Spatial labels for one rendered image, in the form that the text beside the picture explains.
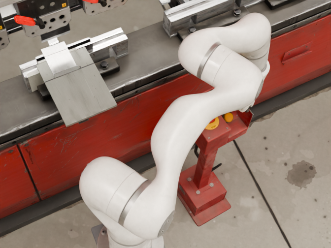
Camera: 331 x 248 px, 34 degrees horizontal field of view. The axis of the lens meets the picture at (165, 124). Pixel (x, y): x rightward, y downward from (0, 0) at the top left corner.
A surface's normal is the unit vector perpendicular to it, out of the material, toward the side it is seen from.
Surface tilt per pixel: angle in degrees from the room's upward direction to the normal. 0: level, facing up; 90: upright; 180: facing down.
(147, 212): 25
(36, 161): 90
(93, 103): 0
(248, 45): 84
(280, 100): 0
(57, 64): 0
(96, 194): 48
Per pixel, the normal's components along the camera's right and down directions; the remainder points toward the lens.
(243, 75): -0.04, -0.34
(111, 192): -0.21, -0.14
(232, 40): -0.03, 0.74
